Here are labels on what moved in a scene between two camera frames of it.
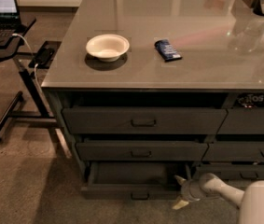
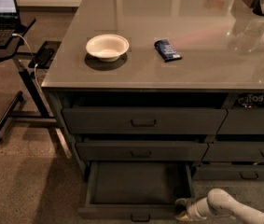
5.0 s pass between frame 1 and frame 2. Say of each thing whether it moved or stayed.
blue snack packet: stayed
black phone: stayed
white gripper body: moved
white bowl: stayed
